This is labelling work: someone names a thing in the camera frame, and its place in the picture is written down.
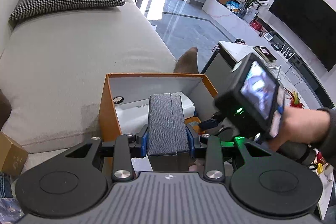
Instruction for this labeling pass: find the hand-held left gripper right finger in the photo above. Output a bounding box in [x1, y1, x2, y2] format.
[186, 125, 280, 183]

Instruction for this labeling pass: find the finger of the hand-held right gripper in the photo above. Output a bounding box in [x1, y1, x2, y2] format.
[197, 111, 226, 132]

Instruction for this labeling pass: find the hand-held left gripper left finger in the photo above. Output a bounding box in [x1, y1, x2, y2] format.
[66, 124, 149, 183]

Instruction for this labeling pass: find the grey textured case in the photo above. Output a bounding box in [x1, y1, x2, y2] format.
[146, 93, 191, 172]

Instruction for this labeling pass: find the white pouch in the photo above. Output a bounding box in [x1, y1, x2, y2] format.
[115, 91, 196, 136]

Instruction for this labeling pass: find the orange cardboard box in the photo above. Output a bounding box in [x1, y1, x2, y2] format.
[98, 72, 219, 172]

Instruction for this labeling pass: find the person's right forearm dark sleeve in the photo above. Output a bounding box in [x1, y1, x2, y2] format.
[314, 106, 336, 169]

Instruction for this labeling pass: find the person's right hand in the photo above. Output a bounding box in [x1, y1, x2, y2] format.
[268, 105, 332, 153]

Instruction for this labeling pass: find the marble coffee table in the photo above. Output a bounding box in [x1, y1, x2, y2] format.
[201, 41, 336, 140]

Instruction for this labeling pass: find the dark book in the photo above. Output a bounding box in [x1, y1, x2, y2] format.
[253, 46, 278, 62]

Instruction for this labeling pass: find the red green artificial flower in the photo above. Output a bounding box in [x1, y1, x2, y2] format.
[285, 89, 305, 109]

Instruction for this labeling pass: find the white router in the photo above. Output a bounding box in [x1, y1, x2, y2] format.
[279, 42, 295, 60]

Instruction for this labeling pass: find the person's right foot brown sock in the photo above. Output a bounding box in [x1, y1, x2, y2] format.
[173, 47, 200, 75]

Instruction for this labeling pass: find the white television cabinet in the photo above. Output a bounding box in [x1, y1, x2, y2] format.
[202, 0, 336, 111]

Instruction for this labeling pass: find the blue snack bag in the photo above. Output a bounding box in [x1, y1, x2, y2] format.
[226, 0, 240, 11]

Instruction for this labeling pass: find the green potted plant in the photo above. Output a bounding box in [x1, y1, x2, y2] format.
[239, 0, 270, 17]

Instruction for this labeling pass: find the black television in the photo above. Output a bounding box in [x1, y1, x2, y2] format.
[268, 0, 336, 72]

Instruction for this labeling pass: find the beige sofa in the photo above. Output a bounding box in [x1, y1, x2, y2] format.
[0, 0, 179, 169]

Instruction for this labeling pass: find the small brown cardboard box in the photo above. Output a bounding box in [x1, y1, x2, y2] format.
[0, 131, 29, 178]

